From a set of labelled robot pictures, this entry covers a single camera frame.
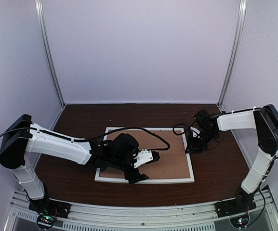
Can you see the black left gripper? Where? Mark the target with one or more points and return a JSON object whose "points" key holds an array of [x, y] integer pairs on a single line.
{"points": [[134, 177]]}

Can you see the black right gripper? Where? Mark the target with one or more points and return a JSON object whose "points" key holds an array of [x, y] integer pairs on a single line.
{"points": [[193, 148]]}

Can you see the white picture frame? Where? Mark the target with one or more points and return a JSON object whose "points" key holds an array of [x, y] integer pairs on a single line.
{"points": [[189, 168]]}

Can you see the brown cardboard backing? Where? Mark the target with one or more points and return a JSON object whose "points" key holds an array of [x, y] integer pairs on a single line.
{"points": [[172, 158]]}

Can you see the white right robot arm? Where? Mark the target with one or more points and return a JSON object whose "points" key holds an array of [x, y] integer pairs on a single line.
{"points": [[263, 121]]}

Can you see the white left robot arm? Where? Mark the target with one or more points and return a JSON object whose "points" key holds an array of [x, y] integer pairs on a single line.
{"points": [[24, 136]]}

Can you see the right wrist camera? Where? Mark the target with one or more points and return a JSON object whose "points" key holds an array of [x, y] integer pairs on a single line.
{"points": [[201, 117]]}

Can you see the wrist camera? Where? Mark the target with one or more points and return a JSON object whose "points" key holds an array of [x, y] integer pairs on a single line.
{"points": [[126, 152], [201, 117]]}

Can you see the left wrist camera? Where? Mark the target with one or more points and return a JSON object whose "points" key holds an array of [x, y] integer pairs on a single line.
{"points": [[126, 152]]}

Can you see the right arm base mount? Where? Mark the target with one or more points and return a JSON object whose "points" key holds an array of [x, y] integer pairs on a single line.
{"points": [[238, 208]]}

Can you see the aluminium front rail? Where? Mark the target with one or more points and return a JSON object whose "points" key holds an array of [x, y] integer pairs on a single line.
{"points": [[196, 217]]}

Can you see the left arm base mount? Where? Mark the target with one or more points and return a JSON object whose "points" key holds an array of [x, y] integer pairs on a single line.
{"points": [[48, 210]]}

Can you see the right aluminium corner post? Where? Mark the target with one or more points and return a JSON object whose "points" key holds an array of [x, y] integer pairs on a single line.
{"points": [[234, 51]]}

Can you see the aluminium corner post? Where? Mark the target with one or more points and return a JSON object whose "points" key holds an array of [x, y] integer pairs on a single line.
{"points": [[48, 54], [234, 51]]}

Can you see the left aluminium corner post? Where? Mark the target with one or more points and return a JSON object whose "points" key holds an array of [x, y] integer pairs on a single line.
{"points": [[48, 54]]}

